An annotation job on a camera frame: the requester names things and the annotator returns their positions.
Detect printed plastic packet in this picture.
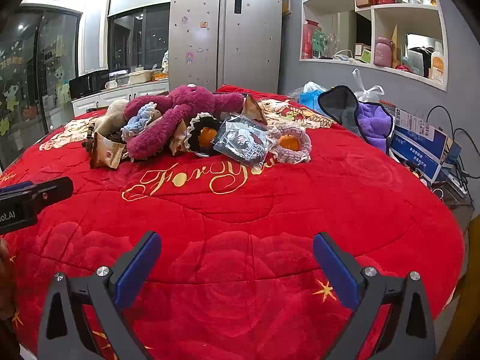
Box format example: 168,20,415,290
212,114,280,171

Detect white wall shelf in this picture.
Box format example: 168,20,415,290
300,0,449,91

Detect silver double-door refrigerator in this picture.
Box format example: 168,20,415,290
168,0,283,94

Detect white kitchen cabinet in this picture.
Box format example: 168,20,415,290
71,80,169,117

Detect white food container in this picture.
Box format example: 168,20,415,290
127,69,156,84

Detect black cables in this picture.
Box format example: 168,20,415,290
425,105,480,181

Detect black microwave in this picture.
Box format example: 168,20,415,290
68,69,110,99

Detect red gift box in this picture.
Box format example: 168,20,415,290
302,20,323,59

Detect white plastic bag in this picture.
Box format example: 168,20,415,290
352,68,385,104

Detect glass door with stickers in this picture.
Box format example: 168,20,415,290
0,7,81,166

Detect orange label bottle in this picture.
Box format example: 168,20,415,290
430,41,445,83

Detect purple fleece cloth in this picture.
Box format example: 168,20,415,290
356,102,394,154

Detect blue crocheted scrunchie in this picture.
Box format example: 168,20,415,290
121,102,163,144

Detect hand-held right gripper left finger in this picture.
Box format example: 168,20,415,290
37,231,162,360

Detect blue tissue packet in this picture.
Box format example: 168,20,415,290
299,82,329,115

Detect black frilled crocheted coaster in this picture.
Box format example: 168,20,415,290
186,112,224,157

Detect blue cardboard box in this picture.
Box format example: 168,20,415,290
388,107,462,184

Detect black appliance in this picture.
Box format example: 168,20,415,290
407,47,432,77

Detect beige plush toy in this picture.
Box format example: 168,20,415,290
94,98,130,136

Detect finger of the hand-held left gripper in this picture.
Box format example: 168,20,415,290
22,176,74,211
0,180,35,196

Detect orange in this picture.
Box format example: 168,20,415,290
199,127,219,147
278,134,301,151

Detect white power strip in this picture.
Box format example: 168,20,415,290
444,174,469,196

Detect dark window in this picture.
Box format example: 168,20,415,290
108,3,171,74

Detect magenta plush rabbit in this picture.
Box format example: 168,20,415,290
124,84,246,160

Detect grey padded cloth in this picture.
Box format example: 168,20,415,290
318,85,361,136

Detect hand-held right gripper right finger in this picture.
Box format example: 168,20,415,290
313,232,437,360

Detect pink bottle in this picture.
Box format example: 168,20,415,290
373,37,394,67

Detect red printed blanket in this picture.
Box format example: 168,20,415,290
0,84,466,360

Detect pale frilled crocheted coaster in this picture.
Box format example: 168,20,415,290
268,122,313,164

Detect brown snack packet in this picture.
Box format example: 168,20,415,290
169,118,194,156
240,95,269,126
89,132,129,170

